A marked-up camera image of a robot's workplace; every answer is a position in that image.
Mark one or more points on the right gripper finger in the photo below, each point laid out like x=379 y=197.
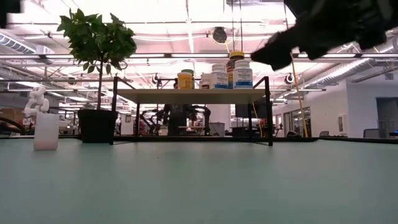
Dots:
x=276 y=53

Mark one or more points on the brown bottle yellow lid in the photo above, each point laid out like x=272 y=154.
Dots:
x=237 y=55

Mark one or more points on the white Trader Joe's melatonin bottle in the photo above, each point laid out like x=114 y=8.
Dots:
x=219 y=79
x=242 y=77

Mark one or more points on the white medicine bottle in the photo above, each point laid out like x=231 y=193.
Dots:
x=205 y=82

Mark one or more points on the amber pill vial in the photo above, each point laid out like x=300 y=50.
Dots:
x=184 y=81

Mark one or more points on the small plain white bottle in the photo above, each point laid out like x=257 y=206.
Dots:
x=46 y=133

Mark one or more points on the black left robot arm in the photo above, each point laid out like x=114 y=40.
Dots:
x=9 y=12

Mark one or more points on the dark background monitor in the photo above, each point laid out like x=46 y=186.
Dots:
x=248 y=110

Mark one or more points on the grey office chair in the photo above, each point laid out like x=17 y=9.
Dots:
x=371 y=133

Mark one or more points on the dark background robot rig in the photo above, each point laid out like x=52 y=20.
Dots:
x=177 y=121

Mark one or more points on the green leafy plant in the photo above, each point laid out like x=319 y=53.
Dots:
x=96 y=37

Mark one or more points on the white jointed robot figure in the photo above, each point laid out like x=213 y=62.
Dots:
x=37 y=99

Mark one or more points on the wooden shelf black metal frame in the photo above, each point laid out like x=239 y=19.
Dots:
x=192 y=96

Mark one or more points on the black metal table frame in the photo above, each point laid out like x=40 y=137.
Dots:
x=186 y=139

